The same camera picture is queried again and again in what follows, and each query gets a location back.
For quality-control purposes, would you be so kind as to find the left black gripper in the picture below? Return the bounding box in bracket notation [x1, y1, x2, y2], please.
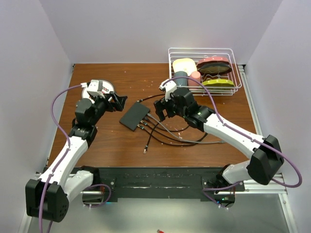
[89, 91, 127, 126]

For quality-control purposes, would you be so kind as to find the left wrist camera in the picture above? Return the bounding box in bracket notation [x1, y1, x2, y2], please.
[80, 79, 108, 99]

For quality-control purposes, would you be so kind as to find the white wire dish rack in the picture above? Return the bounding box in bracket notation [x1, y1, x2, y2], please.
[168, 48, 242, 96]

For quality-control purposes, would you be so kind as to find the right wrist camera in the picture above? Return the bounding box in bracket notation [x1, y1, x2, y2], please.
[159, 79, 177, 102]

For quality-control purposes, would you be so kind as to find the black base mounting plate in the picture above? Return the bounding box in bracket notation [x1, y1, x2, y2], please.
[72, 166, 245, 208]

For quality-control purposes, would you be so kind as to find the olive green bowl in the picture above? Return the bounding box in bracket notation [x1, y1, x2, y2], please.
[202, 79, 235, 88]

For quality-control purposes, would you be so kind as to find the aluminium frame rail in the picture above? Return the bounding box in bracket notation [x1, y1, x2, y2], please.
[17, 63, 299, 233]

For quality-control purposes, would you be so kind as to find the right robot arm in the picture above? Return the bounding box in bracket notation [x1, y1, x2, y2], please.
[154, 88, 284, 191]

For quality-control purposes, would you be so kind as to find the black ethernet cable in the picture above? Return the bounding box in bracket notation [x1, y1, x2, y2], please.
[136, 93, 209, 154]

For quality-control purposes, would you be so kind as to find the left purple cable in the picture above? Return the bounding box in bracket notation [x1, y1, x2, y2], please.
[38, 83, 112, 233]

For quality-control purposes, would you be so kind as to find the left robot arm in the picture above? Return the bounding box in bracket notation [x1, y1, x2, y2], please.
[25, 91, 127, 222]

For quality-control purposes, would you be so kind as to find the dark grey cup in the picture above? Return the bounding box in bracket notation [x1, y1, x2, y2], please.
[174, 71, 188, 87]

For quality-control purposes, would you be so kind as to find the black brown bowl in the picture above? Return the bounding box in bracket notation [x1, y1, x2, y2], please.
[198, 63, 232, 76]

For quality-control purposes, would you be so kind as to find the pink cup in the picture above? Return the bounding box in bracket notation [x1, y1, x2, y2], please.
[188, 71, 201, 87]

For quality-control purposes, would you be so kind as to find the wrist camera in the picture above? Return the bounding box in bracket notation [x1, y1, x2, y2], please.
[80, 79, 108, 99]
[159, 79, 177, 102]

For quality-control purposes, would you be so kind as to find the round white patterned plate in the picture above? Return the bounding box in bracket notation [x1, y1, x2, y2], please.
[81, 80, 116, 100]

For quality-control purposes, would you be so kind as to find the black network switch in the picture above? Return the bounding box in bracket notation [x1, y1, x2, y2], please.
[119, 102, 150, 132]

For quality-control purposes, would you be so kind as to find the cream yellow plate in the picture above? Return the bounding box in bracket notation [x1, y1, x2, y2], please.
[172, 58, 197, 76]

